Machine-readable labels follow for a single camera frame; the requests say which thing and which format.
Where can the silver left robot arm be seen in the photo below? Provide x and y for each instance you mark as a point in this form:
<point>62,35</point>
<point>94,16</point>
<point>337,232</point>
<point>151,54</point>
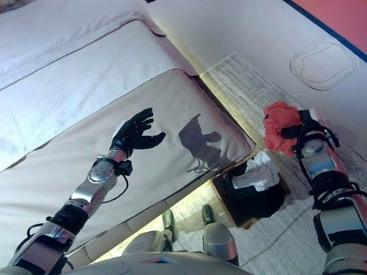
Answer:
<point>91,189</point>

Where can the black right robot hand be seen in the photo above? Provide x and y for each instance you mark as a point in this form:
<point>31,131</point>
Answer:
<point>305,123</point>

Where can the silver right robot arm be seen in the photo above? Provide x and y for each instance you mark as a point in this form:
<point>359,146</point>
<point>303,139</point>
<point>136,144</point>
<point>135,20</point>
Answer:
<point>324,169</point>

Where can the white textured duvet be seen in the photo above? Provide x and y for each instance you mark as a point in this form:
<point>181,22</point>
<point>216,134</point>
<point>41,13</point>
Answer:
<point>71,71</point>

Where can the wooden laundry basket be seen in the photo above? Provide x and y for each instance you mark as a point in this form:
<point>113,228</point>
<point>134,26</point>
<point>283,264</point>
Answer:
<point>223,197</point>

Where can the white garment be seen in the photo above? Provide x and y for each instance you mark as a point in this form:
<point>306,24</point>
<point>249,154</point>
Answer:
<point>258,174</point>

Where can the grey right robot leg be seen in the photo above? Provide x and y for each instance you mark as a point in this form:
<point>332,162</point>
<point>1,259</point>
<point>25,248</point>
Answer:
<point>218,237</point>

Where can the red garment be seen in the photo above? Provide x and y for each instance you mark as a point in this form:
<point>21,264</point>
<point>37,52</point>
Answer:
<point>279,117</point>

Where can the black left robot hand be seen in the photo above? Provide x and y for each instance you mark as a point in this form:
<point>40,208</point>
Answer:
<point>132,137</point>

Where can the grey left robot leg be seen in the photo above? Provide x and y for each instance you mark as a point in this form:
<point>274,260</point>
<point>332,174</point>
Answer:
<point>167,223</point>

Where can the bed with beige cover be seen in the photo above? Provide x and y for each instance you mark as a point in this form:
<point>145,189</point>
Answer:
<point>157,177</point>

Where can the grey robot torso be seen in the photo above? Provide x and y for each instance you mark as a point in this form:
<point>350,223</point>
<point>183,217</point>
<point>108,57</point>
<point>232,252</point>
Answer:
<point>129,266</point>

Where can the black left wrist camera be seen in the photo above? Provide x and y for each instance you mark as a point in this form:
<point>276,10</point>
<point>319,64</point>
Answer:
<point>124,168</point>

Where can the grey robot leg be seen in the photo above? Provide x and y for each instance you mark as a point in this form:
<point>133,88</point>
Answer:
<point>167,223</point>
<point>218,237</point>

